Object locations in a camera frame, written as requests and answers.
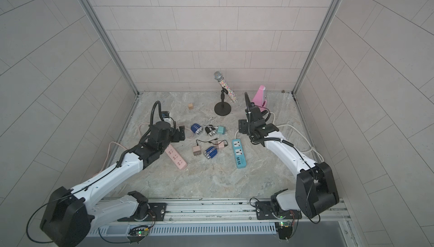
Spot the pink power strip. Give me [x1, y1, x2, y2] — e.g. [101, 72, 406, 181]
[165, 144, 187, 170]

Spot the beige power adapter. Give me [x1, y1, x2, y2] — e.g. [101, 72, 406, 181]
[192, 145, 202, 156]

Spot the teal power adapter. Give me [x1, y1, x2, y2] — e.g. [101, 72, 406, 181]
[217, 126, 226, 135]

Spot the black electric shaver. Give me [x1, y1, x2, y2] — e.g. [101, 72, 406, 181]
[205, 125, 218, 137]

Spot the small blue electric shaver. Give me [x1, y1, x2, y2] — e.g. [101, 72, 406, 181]
[203, 146, 218, 159]

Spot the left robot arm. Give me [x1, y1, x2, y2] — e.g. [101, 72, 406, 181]
[40, 101, 185, 247]

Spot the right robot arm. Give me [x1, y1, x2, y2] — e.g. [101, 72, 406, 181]
[238, 93, 340, 224]

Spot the black microphone stand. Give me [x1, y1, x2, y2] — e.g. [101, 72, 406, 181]
[214, 88, 231, 116]

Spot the pink metronome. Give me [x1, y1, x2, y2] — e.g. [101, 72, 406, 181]
[252, 85, 267, 111]

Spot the teal power strip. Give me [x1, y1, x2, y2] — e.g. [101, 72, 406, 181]
[232, 139, 246, 169]

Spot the glitter microphone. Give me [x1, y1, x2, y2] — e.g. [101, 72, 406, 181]
[214, 71, 238, 103]

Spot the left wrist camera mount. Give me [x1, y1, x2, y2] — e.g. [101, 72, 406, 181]
[161, 111, 171, 122]

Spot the pink power strip cord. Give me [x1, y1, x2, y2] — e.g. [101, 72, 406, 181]
[98, 121, 151, 176]

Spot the white power strip cord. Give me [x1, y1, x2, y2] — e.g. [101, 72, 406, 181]
[234, 110, 326, 165]

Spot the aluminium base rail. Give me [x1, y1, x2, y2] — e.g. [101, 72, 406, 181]
[66, 197, 351, 227]

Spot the left corner aluminium post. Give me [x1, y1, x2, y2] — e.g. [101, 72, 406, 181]
[78, 0, 140, 97]

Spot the corner aluminium post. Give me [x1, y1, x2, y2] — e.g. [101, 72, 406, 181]
[292, 0, 342, 99]
[78, 0, 140, 97]

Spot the right corner aluminium post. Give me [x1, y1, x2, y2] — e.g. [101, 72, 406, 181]
[292, 0, 342, 99]

